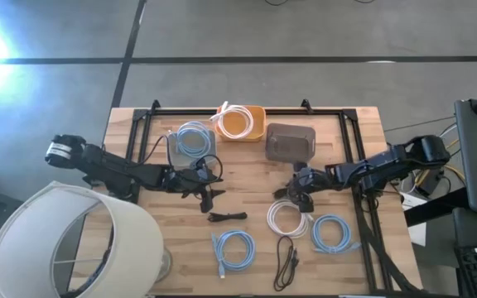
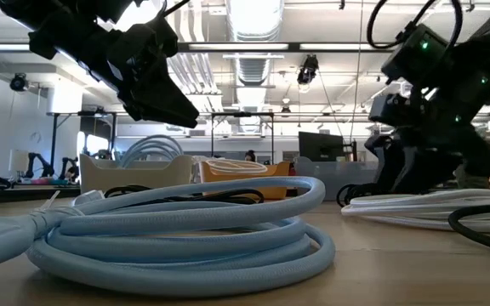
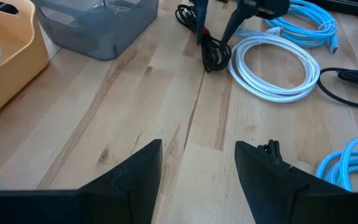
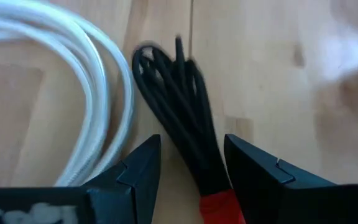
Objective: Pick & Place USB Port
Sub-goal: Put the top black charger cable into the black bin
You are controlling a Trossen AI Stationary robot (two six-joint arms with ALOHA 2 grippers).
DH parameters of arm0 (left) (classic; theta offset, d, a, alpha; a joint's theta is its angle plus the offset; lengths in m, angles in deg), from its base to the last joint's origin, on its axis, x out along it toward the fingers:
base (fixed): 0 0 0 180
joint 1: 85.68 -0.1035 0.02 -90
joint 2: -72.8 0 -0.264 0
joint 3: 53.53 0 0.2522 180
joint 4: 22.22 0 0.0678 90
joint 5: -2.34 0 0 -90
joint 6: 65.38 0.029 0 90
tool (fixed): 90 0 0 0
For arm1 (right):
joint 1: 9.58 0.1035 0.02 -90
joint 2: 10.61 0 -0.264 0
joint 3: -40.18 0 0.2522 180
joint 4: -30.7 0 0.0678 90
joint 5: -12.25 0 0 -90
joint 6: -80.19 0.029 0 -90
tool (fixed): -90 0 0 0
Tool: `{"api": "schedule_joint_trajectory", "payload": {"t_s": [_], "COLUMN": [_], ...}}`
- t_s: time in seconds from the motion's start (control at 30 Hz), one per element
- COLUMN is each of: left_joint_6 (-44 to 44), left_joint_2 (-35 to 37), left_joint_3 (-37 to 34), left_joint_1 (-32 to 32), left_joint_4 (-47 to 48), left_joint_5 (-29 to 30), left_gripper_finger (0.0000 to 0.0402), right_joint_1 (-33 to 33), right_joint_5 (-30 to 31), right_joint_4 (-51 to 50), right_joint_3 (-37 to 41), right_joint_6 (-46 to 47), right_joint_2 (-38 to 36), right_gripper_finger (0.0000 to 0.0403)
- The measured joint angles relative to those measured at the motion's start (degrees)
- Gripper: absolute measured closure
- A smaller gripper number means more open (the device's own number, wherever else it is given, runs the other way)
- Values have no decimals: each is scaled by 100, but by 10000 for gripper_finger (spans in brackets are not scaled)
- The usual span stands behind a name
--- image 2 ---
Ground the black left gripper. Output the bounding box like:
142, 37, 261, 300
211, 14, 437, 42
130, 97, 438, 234
28, 31, 199, 128

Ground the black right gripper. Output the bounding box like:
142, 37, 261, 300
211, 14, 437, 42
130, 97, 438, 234
363, 84, 490, 195

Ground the light blue USB cable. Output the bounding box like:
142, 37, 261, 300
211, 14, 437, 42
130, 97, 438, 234
0, 176, 337, 298
119, 134, 185, 169

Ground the black usb cable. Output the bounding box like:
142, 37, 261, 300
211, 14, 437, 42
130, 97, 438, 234
336, 182, 373, 208
103, 184, 265, 206
447, 201, 490, 256

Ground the white usb cable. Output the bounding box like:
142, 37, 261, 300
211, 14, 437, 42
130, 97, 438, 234
340, 189, 490, 234
205, 158, 268, 174

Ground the beige plastic bin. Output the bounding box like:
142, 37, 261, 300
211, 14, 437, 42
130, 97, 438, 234
78, 153, 195, 195

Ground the black background monitor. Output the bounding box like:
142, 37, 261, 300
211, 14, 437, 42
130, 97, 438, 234
298, 131, 347, 163

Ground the yellow plastic bin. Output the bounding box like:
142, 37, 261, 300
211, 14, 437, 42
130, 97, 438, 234
199, 159, 292, 201

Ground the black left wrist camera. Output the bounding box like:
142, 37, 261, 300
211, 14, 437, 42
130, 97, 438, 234
106, 16, 180, 71

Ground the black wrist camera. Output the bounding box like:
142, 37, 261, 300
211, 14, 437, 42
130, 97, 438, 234
380, 23, 457, 88
106, 16, 180, 71

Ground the black background station frame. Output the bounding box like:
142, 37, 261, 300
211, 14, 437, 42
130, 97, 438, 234
45, 110, 119, 171
209, 111, 276, 166

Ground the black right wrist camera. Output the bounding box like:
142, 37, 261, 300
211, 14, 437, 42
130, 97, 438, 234
380, 23, 457, 88

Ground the silver ceiling ventilation duct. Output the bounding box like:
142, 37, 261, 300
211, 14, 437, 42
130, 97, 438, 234
223, 0, 288, 135

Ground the black ceiling-mounted camera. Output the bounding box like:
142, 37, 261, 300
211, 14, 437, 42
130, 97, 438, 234
9, 72, 29, 93

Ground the black overhead camera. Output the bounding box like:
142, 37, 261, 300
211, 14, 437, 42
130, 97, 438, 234
296, 54, 321, 86

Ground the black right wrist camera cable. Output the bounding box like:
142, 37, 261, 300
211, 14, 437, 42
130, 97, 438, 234
366, 0, 464, 50

